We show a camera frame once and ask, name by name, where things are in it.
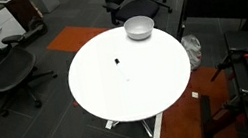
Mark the orange-handled clamp upper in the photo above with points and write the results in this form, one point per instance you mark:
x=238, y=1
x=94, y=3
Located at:
x=233, y=55

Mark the white bowl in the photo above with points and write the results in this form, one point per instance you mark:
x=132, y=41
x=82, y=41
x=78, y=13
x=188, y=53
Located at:
x=139, y=27

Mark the white marker with black cap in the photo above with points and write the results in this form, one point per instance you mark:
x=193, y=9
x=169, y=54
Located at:
x=121, y=69

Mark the white plastic bag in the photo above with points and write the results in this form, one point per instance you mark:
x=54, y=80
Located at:
x=193, y=48

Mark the black office chair at back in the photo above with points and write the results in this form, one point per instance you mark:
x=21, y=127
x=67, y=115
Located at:
x=121, y=13

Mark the round white table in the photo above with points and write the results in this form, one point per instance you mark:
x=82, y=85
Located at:
x=158, y=68

